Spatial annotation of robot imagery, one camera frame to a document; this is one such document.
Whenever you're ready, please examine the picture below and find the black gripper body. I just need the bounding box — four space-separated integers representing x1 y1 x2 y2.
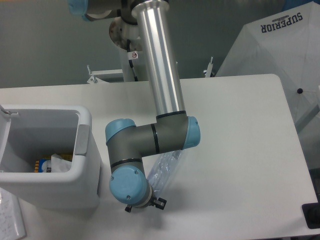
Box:
132 193 155 208

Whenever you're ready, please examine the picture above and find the clear crushed plastic bottle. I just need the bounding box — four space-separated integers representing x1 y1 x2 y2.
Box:
147 150 184 198

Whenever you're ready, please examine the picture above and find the clear plastic bag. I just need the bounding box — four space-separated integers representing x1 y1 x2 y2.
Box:
50 154 72 173

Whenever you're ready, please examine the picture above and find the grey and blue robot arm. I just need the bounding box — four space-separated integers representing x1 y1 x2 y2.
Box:
67 0 201 212

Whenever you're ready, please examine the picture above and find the white plastic trash can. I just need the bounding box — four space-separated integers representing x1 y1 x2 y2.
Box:
0 104 102 209

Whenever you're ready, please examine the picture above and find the yellow blue snack package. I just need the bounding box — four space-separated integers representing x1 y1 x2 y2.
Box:
34 153 73 173

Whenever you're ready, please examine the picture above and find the white notepad with writing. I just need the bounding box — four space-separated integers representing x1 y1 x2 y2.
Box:
0 188 27 240

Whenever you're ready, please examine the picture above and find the black device at edge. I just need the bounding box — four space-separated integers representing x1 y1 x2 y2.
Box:
302 202 320 229

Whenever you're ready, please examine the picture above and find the white umbrella with lettering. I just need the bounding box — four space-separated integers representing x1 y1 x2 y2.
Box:
217 1 320 122

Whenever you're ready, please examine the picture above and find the white metal base bracket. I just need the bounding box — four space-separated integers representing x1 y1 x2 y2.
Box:
86 56 216 85

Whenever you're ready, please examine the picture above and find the black cable on pedestal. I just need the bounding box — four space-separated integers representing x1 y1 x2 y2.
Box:
126 38 139 82

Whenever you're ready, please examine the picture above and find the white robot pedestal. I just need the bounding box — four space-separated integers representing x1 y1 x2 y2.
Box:
108 18 151 83

